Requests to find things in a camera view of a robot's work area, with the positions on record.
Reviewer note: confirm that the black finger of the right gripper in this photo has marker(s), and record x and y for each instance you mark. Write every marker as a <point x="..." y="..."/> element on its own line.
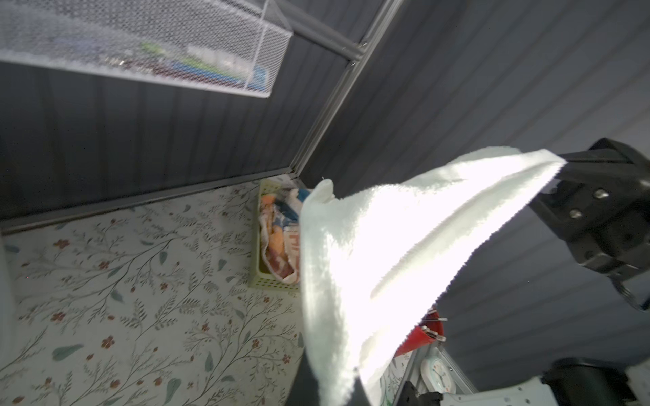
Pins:
<point x="600" y="208"/>

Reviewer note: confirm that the white terry towel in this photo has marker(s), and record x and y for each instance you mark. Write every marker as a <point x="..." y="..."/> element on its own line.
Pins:
<point x="373" y="263"/>

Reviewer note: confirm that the green plastic towel basket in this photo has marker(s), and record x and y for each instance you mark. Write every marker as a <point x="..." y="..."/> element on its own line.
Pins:
<point x="259" y="276"/>

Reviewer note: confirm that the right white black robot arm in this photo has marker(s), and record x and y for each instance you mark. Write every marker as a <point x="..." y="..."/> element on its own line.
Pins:
<point x="570" y="381"/>

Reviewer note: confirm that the red pen cup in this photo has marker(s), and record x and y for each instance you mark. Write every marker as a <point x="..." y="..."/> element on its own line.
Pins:
<point x="428" y="331"/>

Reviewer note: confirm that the orange patterned towel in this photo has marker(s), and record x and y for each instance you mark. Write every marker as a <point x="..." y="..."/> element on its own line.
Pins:
<point x="280" y="232"/>

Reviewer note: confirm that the white wall clock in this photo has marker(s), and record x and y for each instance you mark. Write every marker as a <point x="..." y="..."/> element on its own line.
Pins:
<point x="436" y="375"/>

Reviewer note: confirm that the white wire wall basket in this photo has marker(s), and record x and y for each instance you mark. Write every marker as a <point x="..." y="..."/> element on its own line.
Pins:
<point x="234" y="47"/>

